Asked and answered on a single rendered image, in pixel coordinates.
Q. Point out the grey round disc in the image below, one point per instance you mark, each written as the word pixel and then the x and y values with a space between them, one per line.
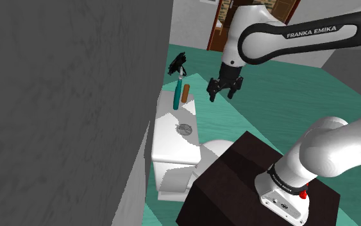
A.
pixel 184 129

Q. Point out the brown wooden door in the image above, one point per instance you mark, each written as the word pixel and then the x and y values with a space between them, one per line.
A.
pixel 219 37

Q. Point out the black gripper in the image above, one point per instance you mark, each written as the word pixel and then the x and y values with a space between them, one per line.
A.
pixel 230 72

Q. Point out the brown cylinder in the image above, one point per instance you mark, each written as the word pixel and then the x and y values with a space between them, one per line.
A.
pixel 185 93

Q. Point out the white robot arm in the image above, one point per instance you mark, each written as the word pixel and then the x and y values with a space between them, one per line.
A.
pixel 324 150

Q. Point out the dark brown robot stand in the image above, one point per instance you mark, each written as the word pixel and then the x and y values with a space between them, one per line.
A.
pixel 230 187

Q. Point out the white toilet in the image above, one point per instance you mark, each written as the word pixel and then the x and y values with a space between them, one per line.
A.
pixel 174 147

